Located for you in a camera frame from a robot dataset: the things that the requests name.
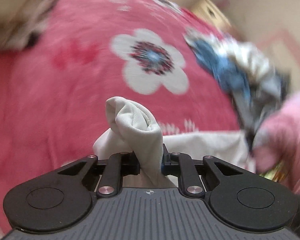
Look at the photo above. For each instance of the person's pink clothing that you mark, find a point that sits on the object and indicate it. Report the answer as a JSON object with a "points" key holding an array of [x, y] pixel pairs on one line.
{"points": [[287, 135]]}

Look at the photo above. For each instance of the pink floral blanket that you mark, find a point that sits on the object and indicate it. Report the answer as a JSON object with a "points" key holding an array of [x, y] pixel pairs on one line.
{"points": [[65, 92]]}

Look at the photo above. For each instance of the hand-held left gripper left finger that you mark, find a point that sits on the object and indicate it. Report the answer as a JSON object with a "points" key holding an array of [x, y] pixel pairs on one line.
{"points": [[132, 163]]}

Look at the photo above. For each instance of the beige folded garment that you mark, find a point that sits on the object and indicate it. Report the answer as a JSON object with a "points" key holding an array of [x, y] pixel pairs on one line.
{"points": [[12, 2]]}

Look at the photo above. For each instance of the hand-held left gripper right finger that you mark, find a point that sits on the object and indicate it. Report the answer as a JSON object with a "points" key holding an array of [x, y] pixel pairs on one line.
{"points": [[165, 166]]}

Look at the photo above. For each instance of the white printed sweatshirt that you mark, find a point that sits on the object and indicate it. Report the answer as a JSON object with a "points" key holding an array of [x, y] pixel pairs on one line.
{"points": [[140, 135]]}

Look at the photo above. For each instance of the cream wooden nightstand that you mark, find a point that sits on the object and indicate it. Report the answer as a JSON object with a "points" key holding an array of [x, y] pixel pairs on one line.
{"points": [[210, 10]]}

